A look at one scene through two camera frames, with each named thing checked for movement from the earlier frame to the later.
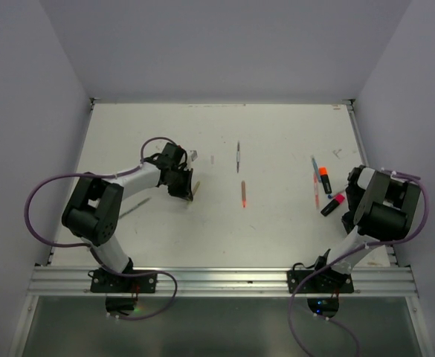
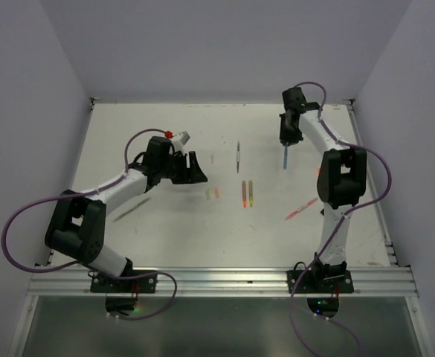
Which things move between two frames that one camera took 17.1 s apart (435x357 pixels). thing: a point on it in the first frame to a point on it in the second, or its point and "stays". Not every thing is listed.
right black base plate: (320, 282) stays
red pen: (315, 184) to (301, 208)
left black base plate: (105, 282) stays
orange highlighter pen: (244, 200) stays
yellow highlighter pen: (195, 187) to (250, 192)
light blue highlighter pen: (314, 163) to (285, 156)
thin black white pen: (238, 158) stays
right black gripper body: (354, 199) to (289, 133)
